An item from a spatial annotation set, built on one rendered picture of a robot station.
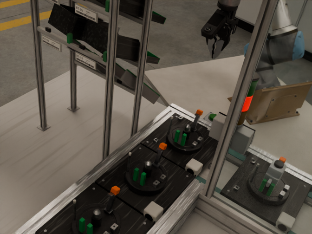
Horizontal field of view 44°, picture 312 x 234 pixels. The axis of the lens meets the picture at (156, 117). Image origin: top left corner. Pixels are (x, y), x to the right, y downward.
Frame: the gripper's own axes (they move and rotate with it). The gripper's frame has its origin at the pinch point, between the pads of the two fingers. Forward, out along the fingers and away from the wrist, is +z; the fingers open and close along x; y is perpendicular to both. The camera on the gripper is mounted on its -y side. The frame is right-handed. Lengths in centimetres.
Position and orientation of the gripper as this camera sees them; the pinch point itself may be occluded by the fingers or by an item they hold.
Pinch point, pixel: (212, 56)
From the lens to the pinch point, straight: 146.2
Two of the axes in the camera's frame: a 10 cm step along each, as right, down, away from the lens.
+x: -8.1, -4.4, 3.8
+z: -1.2, 7.7, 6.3
